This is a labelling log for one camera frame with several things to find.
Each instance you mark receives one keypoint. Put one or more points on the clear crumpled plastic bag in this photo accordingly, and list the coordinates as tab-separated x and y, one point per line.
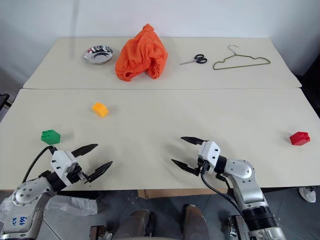
72	205

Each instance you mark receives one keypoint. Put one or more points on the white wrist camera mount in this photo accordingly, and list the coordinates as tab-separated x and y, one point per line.
61	161
210	152

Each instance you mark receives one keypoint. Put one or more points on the orange toy brick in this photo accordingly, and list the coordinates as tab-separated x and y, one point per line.
100	109

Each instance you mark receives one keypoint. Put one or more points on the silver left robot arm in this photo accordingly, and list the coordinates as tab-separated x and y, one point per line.
27	193

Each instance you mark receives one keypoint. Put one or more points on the black furniture piece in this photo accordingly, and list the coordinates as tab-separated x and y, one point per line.
4	102

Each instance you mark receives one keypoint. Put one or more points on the dark rounded shape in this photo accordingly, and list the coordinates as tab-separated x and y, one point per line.
136	225
195	222

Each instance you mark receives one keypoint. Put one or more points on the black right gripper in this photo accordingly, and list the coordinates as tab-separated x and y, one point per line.
203	167

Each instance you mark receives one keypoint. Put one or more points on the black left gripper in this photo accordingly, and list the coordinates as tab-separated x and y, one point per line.
76	178

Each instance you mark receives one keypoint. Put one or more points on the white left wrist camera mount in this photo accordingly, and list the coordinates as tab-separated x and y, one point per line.
61	161

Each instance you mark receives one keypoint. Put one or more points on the brown cardboard sheet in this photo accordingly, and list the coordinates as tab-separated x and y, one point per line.
180	193

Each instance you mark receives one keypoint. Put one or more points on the white shoe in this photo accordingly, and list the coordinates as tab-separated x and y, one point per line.
308	194

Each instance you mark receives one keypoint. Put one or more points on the red toy brick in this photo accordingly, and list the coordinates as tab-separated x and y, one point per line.
300	138

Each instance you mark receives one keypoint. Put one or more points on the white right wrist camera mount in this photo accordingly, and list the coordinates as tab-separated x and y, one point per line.
210	152

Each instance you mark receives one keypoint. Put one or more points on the green toy brick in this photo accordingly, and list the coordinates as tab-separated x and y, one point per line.
51	137

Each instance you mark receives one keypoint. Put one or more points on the crumpled orange cloth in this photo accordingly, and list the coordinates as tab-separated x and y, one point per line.
142	56

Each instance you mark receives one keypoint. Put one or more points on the shiny steel bowl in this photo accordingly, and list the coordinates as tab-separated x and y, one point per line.
98	54

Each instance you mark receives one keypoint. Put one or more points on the metal caster base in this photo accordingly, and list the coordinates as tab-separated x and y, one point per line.
101	233
236	226

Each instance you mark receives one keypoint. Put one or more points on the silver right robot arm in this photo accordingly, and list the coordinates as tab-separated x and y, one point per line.
246	175

